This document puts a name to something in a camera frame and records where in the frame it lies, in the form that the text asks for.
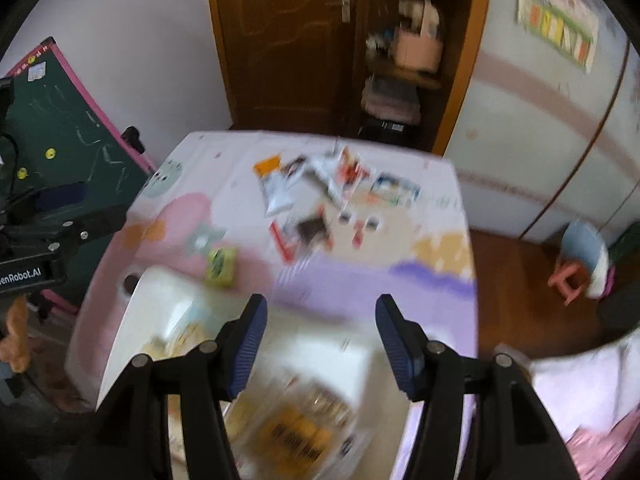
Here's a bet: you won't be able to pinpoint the floral wardrobe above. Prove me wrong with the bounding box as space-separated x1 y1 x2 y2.
442 0 640 246

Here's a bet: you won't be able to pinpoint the wall poster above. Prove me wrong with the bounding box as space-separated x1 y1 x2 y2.
515 0 600 73

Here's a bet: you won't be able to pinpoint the person's left hand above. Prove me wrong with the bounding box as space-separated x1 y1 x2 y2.
0 296 32 376

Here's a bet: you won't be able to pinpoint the white label snack packet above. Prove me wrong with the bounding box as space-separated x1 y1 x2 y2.
299 154 346 207

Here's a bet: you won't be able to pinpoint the small toy figurines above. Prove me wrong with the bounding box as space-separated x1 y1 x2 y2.
366 32 397 57

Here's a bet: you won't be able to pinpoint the black bag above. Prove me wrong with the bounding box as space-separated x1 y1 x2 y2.
595 280 640 337

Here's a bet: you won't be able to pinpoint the wooden corner shelf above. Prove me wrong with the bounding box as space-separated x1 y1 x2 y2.
352 0 493 156

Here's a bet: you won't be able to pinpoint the green chalkboard pink frame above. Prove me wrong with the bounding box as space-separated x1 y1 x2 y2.
5 36 158 316

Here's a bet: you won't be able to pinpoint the pink basket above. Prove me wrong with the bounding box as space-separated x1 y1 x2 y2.
392 0 445 73

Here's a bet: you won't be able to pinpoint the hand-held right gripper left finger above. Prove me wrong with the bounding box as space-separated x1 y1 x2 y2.
65 294 268 480

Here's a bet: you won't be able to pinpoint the orange white snack packet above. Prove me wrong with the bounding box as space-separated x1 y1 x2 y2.
252 155 296 218

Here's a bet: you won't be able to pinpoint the green cloth bag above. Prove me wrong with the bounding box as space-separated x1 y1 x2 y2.
607 220 640 272

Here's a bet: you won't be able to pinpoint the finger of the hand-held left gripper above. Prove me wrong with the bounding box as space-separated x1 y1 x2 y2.
10 202 129 256
10 182 90 221

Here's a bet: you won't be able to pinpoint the pink blanket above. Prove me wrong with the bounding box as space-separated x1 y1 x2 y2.
565 410 640 480

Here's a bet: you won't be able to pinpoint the metal door handle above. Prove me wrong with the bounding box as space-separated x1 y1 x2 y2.
325 0 353 23

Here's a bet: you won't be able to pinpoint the red snack packet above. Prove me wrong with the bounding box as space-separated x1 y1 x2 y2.
332 147 373 196

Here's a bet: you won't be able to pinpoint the green snack packet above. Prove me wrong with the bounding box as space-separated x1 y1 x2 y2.
205 246 238 288

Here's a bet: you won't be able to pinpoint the dark red-edged snack packet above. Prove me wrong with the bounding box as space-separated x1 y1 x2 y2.
270 209 334 264

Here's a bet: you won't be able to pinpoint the white plastic tray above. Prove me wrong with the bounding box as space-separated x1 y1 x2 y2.
95 265 406 480

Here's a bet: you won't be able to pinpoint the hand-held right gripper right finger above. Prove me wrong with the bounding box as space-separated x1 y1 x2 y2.
375 294 581 480

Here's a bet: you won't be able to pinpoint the pink plastic stool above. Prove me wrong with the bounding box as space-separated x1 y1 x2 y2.
547 262 591 306

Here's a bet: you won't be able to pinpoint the pink stool with blue cushion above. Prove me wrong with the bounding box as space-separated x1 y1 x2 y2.
560 220 617 298

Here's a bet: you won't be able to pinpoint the black chalkboard knob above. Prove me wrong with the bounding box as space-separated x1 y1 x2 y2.
121 126 146 153

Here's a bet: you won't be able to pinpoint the folded towels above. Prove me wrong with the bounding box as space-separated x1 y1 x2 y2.
361 76 421 123

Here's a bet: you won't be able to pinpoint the brown biscuit packet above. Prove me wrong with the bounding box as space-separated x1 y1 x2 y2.
225 375 371 480

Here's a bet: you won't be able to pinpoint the cartoon printed tablecloth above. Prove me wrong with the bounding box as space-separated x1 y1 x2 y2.
65 130 478 480

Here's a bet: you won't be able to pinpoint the wooden door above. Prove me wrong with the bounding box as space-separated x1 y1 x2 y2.
205 0 371 133

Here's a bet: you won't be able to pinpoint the black box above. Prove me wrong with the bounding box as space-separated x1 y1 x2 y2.
360 117 416 146

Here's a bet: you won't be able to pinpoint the white pillow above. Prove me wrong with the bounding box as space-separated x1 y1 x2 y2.
530 330 640 441

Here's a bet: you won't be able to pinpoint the blue snack packet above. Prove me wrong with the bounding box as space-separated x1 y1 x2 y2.
370 172 421 208

